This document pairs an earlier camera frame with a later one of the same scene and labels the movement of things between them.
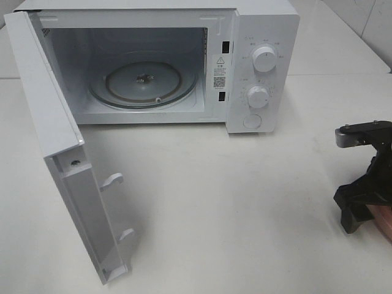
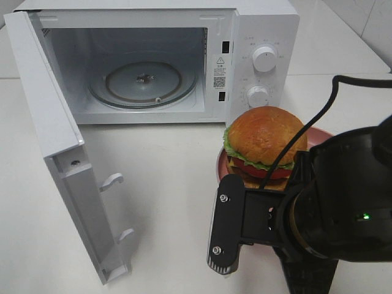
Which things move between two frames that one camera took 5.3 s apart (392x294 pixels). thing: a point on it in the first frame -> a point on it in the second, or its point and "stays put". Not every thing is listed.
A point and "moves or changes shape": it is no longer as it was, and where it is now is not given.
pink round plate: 382,215 moves or changes shape
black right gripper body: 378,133 -> 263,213
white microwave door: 64,150 stays put
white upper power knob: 264,59 stays put
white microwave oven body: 234,62 stays put
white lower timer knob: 258,97 stays put
